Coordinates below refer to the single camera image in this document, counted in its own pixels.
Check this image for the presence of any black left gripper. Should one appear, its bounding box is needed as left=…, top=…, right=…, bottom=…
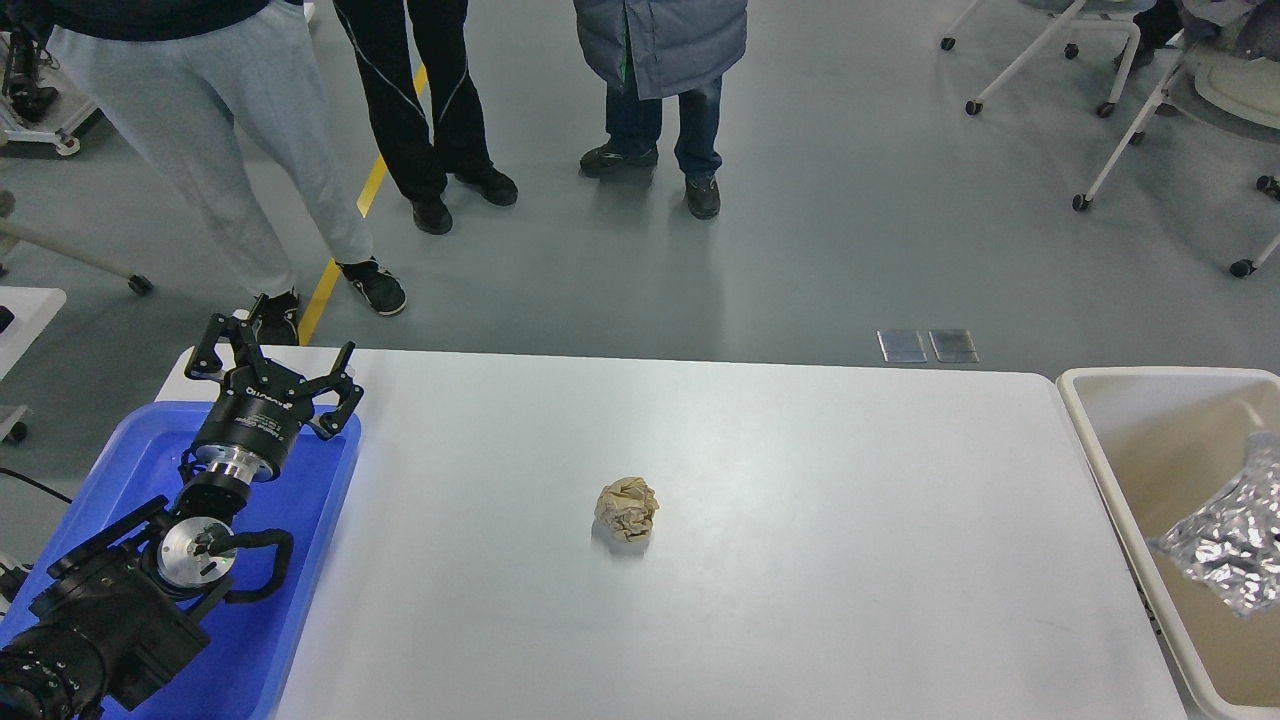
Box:
left=184, top=315, right=365, bottom=484

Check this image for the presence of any aluminium foil sheet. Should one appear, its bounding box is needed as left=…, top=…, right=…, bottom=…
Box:
left=1147, top=432, right=1279, bottom=618

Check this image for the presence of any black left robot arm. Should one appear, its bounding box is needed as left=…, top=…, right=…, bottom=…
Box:
left=3, top=315, right=364, bottom=719

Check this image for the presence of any blue plastic tray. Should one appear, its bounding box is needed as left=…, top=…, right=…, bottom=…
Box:
left=0, top=401, right=364, bottom=720

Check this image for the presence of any white table at left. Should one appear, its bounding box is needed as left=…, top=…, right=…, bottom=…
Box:
left=1, top=284, right=67, bottom=443

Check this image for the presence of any grey chair leg left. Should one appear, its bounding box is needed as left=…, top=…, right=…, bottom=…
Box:
left=1, top=188, right=154, bottom=296

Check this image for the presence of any person in grey sweatpants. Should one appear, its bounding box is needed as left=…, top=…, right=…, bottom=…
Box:
left=4, top=1, right=407, bottom=345

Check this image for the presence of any person in black trousers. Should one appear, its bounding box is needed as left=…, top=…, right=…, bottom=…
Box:
left=334, top=1, right=518, bottom=234

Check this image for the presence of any crumpled brown paper ball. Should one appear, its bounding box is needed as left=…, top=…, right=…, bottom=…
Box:
left=594, top=477, right=660, bottom=543

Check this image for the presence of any person in grey puffer coat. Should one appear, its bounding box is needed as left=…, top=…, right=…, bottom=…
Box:
left=573, top=1, right=748, bottom=220

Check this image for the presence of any left metal floor plate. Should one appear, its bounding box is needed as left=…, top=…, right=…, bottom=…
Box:
left=876, top=329, right=928, bottom=364

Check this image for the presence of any metal floor plate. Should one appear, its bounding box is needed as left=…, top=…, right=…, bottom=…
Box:
left=876, top=329, right=928, bottom=364
left=928, top=329, right=980, bottom=364

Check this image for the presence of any right metal floor plate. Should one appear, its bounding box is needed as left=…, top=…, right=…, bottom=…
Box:
left=928, top=329, right=980, bottom=364

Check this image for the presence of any beige plastic bin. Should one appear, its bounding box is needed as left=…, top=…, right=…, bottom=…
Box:
left=1057, top=366, right=1279, bottom=719

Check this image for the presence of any white wheeled chair frame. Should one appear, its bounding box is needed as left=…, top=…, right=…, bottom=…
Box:
left=964, top=1, right=1155, bottom=118

